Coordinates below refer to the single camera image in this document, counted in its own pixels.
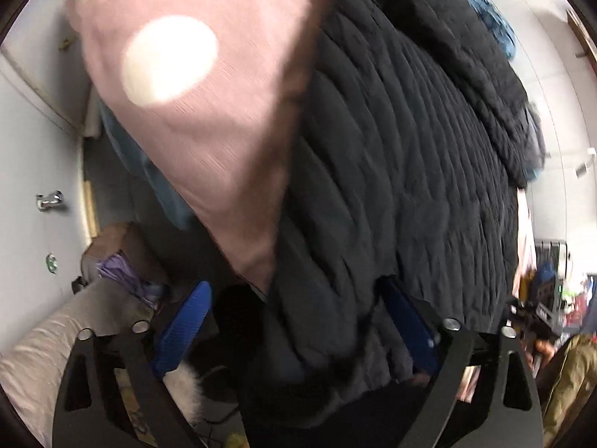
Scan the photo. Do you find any pink polka-dot blanket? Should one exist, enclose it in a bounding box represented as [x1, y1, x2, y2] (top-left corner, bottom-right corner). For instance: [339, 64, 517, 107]
[65, 0, 333, 296]

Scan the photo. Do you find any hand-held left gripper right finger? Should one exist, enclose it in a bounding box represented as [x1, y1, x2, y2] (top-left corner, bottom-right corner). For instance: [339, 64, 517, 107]
[380, 277, 544, 448]

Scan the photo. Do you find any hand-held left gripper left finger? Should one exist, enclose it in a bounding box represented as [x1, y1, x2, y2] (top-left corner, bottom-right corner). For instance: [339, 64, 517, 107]
[52, 281, 213, 448]

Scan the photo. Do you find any metal wall hook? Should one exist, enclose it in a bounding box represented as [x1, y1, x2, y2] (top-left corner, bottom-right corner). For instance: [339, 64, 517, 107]
[36, 190, 63, 212]

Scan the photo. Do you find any wooden strip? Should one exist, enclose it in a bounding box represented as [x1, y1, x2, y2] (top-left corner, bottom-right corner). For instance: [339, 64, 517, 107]
[81, 180, 101, 239]

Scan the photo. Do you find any black quilted jacket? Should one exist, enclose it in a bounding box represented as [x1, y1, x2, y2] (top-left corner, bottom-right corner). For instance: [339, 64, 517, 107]
[238, 0, 547, 430]

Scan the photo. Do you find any person's olive trouser leg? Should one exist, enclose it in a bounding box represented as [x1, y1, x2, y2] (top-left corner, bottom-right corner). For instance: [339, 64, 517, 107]
[541, 333, 597, 448]

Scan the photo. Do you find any light pink quilted blanket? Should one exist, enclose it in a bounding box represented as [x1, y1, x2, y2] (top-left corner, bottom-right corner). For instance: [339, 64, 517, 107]
[0, 275, 141, 448]

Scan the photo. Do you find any purple cloth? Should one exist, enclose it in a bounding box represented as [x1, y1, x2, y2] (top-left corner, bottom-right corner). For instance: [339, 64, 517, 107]
[96, 252, 164, 299]

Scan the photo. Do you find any white fur trim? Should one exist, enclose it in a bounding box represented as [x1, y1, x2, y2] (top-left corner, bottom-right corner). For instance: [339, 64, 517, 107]
[163, 364, 208, 425]

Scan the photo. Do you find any blue cloth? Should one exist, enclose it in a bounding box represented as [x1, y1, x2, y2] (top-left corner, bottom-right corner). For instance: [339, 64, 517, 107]
[429, 0, 518, 63]

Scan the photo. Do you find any cardboard box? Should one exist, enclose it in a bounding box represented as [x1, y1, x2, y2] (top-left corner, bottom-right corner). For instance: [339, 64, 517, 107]
[81, 221, 173, 292]

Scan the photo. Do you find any light blue sheet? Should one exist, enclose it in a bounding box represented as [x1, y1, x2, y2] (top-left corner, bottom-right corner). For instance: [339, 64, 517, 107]
[96, 103, 197, 231]

